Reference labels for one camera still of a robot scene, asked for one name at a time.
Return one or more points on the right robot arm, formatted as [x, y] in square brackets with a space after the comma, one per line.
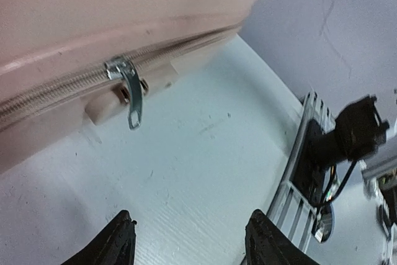
[330, 148]

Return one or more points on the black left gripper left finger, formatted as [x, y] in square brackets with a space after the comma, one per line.
[115, 244]

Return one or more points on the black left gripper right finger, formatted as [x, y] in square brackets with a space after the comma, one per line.
[266, 244]

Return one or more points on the pink hard-shell suitcase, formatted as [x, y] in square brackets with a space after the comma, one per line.
[64, 62]

